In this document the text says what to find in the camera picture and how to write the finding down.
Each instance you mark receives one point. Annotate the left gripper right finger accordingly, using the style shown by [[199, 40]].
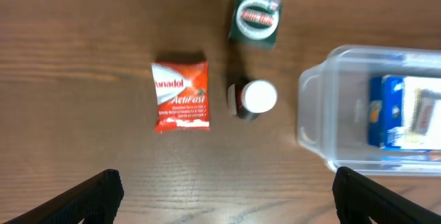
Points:
[[360, 200]]

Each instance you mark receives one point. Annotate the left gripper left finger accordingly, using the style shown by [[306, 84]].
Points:
[[95, 200]]

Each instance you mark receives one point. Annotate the blue medicine box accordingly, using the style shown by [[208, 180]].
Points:
[[404, 113]]

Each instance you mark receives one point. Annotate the dark bottle white cap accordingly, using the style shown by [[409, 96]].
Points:
[[248, 98]]

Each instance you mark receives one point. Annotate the green Zam-Buk box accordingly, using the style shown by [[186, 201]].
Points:
[[256, 22]]

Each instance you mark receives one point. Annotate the clear plastic container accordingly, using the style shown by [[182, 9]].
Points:
[[333, 105]]

